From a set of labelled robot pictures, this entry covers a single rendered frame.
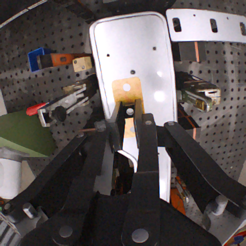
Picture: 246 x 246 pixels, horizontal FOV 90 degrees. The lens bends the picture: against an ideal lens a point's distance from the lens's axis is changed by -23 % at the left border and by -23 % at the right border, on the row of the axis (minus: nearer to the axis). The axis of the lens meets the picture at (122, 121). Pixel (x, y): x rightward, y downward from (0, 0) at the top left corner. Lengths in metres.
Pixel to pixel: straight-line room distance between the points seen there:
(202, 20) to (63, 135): 0.88
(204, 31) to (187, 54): 0.09
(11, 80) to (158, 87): 0.86
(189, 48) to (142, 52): 0.14
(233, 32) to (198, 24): 0.13
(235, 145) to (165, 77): 0.77
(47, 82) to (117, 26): 0.55
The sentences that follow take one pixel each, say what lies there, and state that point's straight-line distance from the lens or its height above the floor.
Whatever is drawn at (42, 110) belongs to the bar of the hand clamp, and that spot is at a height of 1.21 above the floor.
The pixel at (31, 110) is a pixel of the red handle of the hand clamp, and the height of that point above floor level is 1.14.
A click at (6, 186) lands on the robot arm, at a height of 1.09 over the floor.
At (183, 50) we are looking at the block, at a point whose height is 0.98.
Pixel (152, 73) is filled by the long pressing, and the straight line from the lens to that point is 0.45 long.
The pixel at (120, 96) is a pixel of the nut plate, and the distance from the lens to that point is 0.21.
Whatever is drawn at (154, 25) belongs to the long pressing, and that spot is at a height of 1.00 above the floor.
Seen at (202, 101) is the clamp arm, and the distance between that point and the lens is 0.39.
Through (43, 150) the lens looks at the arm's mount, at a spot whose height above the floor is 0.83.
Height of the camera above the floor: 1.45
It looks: 66 degrees down
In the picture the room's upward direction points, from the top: 168 degrees counter-clockwise
